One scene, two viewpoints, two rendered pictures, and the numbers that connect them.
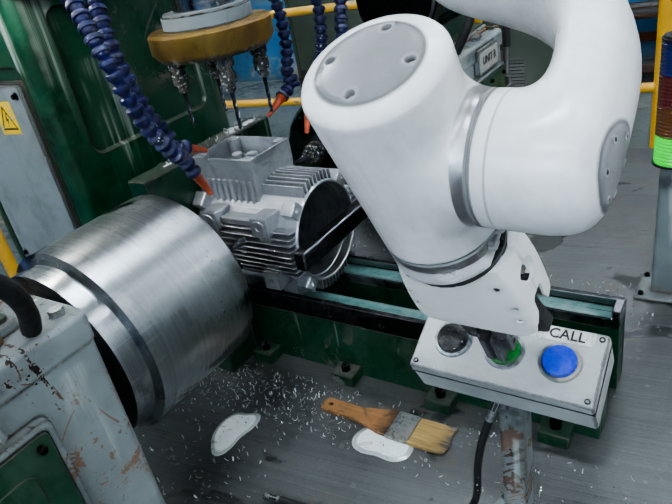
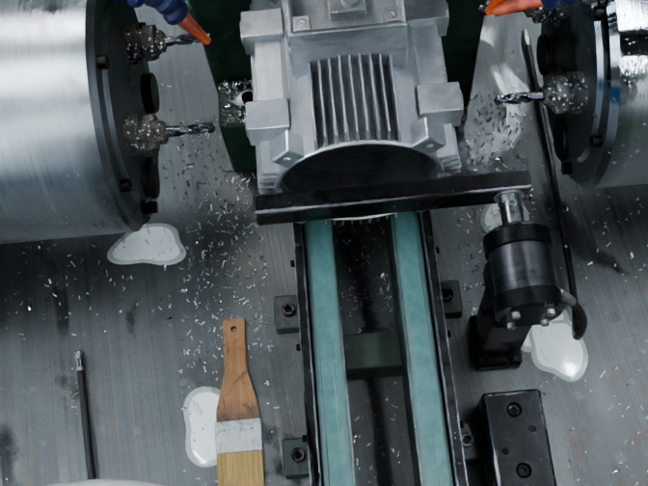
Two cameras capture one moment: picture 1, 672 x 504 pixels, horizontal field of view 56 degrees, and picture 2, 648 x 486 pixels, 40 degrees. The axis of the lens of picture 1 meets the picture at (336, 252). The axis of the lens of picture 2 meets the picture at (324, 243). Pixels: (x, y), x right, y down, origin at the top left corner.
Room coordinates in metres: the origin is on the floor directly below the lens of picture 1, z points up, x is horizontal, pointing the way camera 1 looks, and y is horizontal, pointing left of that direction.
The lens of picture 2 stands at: (0.63, -0.28, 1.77)
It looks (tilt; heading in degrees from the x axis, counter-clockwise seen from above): 67 degrees down; 55
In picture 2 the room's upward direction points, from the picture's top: 8 degrees counter-clockwise
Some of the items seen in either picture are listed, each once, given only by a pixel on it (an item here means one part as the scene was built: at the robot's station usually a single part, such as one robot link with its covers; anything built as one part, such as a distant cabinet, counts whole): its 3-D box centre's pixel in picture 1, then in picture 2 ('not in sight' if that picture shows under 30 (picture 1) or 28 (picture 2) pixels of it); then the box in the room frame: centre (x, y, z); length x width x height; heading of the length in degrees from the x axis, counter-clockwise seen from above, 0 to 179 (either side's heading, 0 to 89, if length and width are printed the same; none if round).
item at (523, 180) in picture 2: (346, 223); (391, 199); (0.89, -0.02, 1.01); 0.26 x 0.04 x 0.03; 143
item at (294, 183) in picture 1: (277, 223); (350, 94); (0.94, 0.09, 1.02); 0.20 x 0.19 x 0.19; 53
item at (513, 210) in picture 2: not in sight; (515, 230); (0.95, -0.12, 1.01); 0.08 x 0.02 x 0.02; 53
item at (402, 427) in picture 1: (384, 421); (237, 408); (0.67, -0.02, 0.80); 0.21 x 0.05 x 0.01; 53
